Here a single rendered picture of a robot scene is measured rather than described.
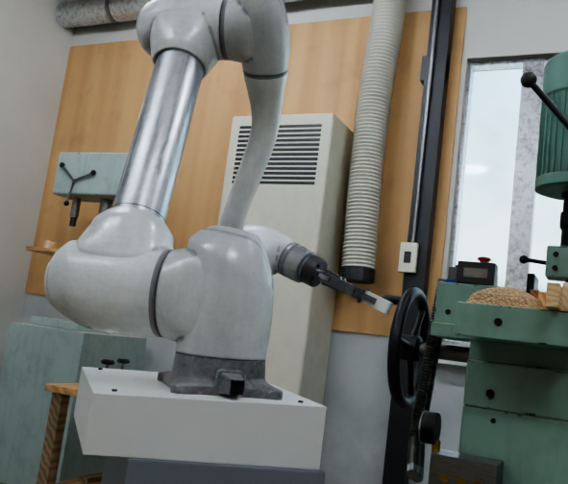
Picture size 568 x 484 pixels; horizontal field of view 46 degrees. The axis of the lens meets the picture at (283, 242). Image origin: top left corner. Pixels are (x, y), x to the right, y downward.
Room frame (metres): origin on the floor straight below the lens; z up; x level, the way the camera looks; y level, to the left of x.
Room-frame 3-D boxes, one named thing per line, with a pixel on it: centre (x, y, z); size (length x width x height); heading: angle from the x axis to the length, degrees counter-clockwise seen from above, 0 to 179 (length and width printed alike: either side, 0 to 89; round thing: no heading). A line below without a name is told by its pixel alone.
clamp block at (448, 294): (1.49, -0.44, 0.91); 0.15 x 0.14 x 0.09; 153
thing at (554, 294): (1.35, -0.58, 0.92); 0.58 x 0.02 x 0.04; 153
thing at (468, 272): (1.49, -0.43, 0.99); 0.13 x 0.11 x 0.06; 153
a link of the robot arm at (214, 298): (1.16, 0.09, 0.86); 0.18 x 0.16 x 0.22; 81
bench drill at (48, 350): (3.30, 0.89, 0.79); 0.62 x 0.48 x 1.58; 66
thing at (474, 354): (1.49, -0.58, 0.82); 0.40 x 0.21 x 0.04; 153
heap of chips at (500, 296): (1.23, -0.42, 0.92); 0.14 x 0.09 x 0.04; 63
